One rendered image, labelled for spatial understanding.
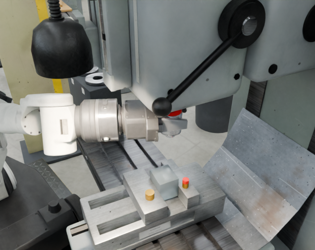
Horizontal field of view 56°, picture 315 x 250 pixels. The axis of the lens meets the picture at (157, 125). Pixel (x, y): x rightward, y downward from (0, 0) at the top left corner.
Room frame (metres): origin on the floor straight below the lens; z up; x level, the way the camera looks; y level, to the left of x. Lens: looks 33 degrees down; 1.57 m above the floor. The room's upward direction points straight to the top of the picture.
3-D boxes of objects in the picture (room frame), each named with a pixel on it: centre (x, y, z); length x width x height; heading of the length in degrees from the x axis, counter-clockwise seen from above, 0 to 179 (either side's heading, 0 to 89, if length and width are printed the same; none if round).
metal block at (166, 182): (0.55, -0.02, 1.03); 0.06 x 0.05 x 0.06; 25
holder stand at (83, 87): (1.02, 0.24, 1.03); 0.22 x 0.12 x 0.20; 35
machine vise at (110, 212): (0.54, 0.01, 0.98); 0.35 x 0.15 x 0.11; 115
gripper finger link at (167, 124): (0.50, -0.03, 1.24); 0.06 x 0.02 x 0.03; 96
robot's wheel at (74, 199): (0.89, 0.35, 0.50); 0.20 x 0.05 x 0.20; 41
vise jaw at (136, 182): (0.53, 0.03, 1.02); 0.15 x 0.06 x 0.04; 25
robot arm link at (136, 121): (0.52, 0.06, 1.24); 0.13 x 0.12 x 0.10; 6
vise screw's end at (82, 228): (0.46, 0.19, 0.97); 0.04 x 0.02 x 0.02; 115
